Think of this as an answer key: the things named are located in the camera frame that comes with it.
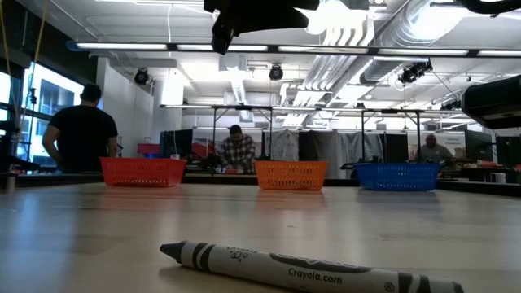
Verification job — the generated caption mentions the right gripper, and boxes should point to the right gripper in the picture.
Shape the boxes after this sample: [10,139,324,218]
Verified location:
[462,74,521,130]

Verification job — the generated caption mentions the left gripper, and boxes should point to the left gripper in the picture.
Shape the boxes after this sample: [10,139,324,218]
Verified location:
[202,0,322,56]

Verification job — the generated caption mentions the black monitor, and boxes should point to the black monitor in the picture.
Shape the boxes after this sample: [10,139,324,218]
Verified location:
[159,129,195,160]
[495,135,521,168]
[464,129,494,162]

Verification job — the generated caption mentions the white sign board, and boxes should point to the white sign board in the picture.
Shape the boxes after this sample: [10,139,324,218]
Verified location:
[422,132,466,160]

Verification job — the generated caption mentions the person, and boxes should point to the person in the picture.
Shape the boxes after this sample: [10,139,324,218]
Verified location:
[418,133,456,164]
[41,83,120,175]
[218,124,258,175]

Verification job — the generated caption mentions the white ceiling pipes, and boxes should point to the white ceiling pipes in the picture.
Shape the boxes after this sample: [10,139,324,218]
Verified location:
[280,10,378,128]

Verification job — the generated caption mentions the overhead light bar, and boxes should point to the overhead light bar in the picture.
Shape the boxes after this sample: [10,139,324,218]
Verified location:
[66,39,521,59]

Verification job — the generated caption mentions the blue plastic basket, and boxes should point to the blue plastic basket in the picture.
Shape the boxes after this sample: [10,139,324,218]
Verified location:
[354,162,442,192]

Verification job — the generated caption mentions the light gray cloth cover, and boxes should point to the light gray cloth cover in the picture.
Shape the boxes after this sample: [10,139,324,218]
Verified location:
[264,129,304,161]

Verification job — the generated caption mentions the dark gray cloth cover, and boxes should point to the dark gray cloth cover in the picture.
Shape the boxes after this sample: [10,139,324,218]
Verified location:
[298,124,343,178]

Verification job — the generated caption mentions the gray curtain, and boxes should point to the gray curtain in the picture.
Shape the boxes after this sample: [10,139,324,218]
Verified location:
[340,130,386,164]

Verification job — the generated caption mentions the orange plastic basket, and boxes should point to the orange plastic basket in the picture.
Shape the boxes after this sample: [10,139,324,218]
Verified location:
[254,160,329,191]

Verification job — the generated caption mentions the red storage bin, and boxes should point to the red storage bin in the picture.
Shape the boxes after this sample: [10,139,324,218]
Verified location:
[136,142,161,156]

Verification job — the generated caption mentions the red plastic basket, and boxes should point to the red plastic basket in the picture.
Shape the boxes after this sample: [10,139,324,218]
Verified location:
[99,156,188,189]

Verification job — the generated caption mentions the large window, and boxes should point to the large window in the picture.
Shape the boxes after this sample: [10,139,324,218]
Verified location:
[0,60,99,172]

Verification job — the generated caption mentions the gray crayon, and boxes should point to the gray crayon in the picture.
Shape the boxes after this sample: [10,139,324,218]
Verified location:
[159,239,465,293]

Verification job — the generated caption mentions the black shelf rack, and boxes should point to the black shelf rack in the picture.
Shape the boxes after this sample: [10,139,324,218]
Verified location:
[0,120,50,177]

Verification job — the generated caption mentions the black ceiling camera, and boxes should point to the black ceiling camera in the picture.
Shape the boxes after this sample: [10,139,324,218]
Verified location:
[439,98,464,112]
[397,59,434,85]

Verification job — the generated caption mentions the black background rig frame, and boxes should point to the black background rig frame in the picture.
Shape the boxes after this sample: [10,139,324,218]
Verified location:
[210,104,274,174]
[360,107,423,164]

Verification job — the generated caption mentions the black aluminium table frame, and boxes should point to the black aluminium table frame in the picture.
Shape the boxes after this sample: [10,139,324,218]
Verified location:
[0,170,521,199]

